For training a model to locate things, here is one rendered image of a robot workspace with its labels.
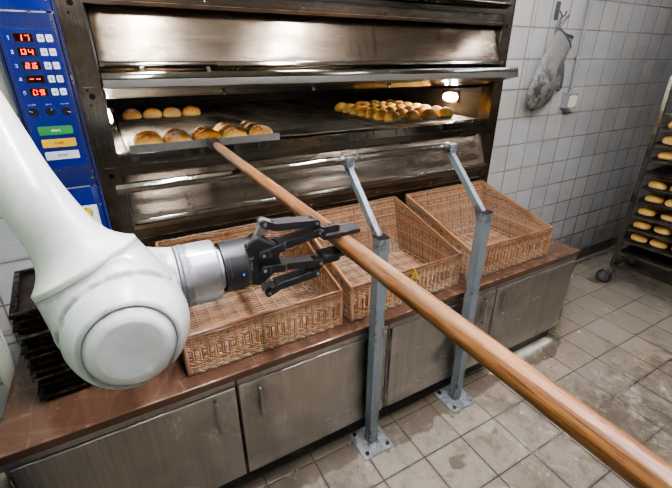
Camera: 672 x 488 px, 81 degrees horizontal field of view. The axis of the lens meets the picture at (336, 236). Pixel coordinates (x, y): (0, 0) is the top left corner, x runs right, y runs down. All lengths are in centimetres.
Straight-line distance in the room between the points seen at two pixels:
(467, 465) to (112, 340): 167
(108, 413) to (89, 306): 99
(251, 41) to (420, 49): 78
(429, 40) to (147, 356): 186
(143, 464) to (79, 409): 26
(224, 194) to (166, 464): 95
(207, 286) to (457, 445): 154
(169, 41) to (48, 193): 117
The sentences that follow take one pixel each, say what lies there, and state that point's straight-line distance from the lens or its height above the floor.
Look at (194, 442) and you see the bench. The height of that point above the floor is 36.
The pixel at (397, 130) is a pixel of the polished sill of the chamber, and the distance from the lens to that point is 196.
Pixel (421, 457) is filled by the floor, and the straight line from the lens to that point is 187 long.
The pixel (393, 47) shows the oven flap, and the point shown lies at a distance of 191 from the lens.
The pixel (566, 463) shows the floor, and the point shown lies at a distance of 205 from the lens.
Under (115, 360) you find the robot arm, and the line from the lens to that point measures 38.
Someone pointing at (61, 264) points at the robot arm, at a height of 132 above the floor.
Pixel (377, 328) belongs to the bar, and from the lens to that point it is 145.
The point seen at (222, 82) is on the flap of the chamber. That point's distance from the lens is 143.
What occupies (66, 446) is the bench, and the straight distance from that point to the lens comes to 140.
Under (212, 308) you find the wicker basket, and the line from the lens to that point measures 164.
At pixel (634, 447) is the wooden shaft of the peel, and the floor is 121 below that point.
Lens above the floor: 148
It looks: 24 degrees down
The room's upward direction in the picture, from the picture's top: straight up
